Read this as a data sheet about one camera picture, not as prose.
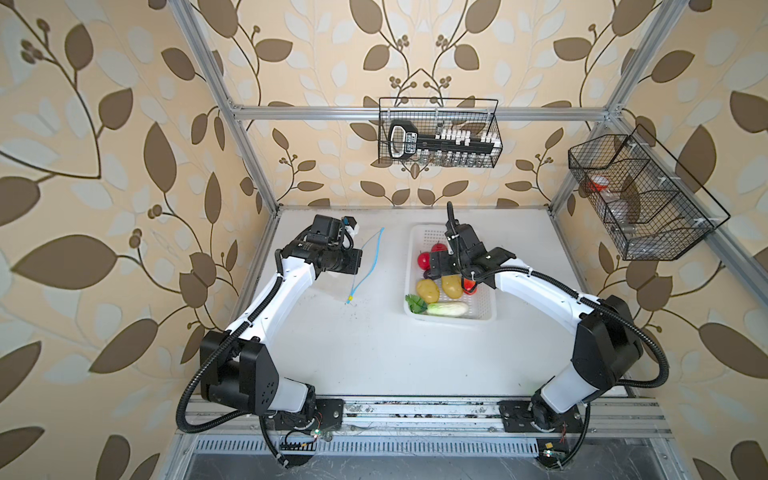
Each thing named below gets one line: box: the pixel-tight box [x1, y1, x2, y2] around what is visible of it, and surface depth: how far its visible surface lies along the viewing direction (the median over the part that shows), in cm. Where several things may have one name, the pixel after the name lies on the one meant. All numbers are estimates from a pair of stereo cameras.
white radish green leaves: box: [405, 294, 469, 317], surface depth 90 cm
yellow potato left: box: [416, 278, 440, 304], surface depth 94 cm
